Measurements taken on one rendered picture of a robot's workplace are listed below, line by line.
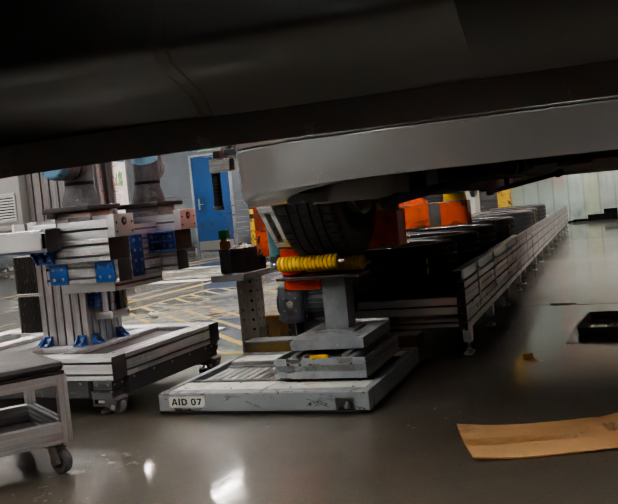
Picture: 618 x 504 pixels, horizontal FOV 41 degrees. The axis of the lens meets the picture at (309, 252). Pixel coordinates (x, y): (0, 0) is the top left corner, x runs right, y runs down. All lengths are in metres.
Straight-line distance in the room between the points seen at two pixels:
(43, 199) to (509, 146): 2.28
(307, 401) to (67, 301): 1.27
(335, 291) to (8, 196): 1.50
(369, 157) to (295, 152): 0.21
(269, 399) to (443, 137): 1.32
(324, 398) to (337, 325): 0.45
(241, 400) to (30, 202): 1.37
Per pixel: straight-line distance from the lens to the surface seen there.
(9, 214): 3.83
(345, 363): 3.05
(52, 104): 0.82
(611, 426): 2.61
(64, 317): 3.78
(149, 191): 3.84
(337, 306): 3.29
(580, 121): 2.06
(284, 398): 3.00
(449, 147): 2.09
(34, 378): 2.59
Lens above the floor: 0.72
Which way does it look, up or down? 3 degrees down
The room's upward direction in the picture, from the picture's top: 5 degrees counter-clockwise
